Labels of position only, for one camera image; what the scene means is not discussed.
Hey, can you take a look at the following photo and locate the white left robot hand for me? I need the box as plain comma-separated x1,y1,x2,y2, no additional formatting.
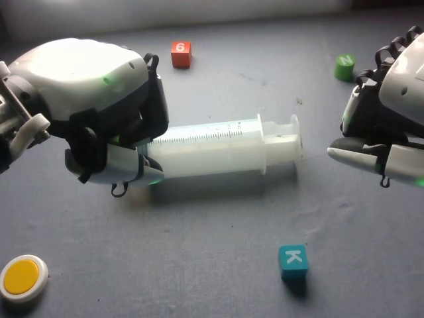
6,37,170,197

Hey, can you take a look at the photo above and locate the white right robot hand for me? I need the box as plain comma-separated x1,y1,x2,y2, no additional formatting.
327,25,424,188

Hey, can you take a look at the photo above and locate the large translucent plastic syringe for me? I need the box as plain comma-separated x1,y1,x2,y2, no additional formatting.
129,113,304,203

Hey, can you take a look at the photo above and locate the green cylinder with N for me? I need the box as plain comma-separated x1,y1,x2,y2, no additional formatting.
333,52,357,82

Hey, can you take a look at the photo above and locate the red cube with 6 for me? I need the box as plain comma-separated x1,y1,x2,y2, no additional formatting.
170,40,193,70

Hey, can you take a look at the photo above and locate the teal cube with K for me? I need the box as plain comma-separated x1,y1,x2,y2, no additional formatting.
278,244,309,282

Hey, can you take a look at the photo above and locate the yellow button in white base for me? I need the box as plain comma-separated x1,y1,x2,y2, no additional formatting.
0,254,49,304

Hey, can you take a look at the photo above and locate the grey table cloth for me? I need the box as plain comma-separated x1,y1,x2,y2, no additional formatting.
0,13,424,318

